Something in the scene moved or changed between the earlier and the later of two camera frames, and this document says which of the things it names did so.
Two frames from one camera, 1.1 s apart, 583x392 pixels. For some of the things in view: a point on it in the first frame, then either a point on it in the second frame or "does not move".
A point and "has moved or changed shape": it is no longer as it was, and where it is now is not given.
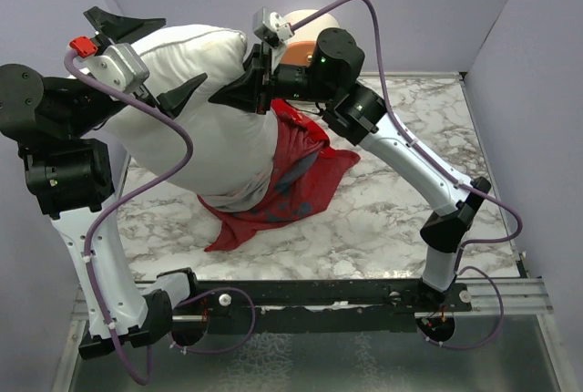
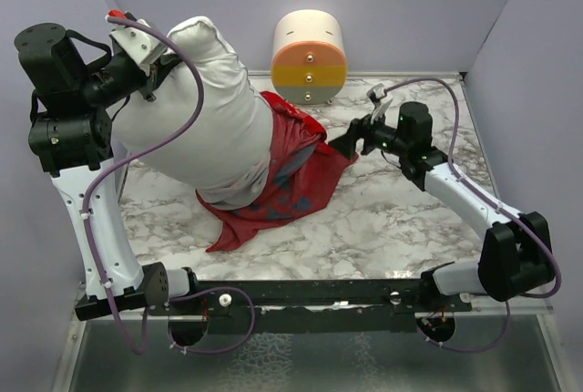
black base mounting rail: x=322 y=305 does not move
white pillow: x=232 y=161 has moved or changed shape
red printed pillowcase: x=305 y=167 does not move
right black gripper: x=252 y=87 -> x=346 y=143
